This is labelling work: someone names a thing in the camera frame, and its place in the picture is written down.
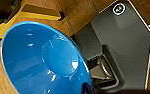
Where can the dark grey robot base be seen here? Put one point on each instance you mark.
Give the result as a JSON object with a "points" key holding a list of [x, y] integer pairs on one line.
{"points": [[127, 50]]}

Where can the round silver base bolt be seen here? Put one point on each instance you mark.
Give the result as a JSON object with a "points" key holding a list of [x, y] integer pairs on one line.
{"points": [[119, 8]]}

